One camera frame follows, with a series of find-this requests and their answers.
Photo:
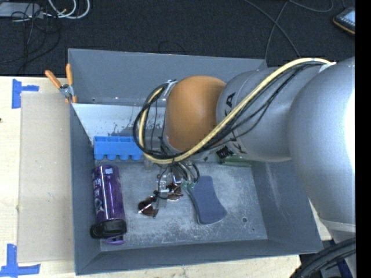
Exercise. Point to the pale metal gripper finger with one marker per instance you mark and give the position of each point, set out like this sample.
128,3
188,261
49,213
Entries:
162,179
162,198

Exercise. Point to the brown sunglasses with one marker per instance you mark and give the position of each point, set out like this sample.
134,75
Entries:
147,208

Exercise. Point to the grey metal bin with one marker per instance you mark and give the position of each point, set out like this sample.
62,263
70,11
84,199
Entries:
179,233

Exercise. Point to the blue-grey curved sponge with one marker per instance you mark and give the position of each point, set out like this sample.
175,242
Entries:
207,201

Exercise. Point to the purple bottle with black cap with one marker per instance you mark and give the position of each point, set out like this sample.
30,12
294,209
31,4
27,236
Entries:
108,195

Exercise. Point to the blue plastic toy brick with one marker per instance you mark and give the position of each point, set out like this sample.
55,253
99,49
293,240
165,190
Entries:
116,146

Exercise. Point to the dark green flat block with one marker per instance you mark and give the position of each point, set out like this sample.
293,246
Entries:
237,161

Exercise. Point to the pale flat board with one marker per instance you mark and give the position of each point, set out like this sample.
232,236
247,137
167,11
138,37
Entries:
43,169

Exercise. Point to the black cylinder on white bracket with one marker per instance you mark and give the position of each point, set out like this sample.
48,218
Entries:
223,152

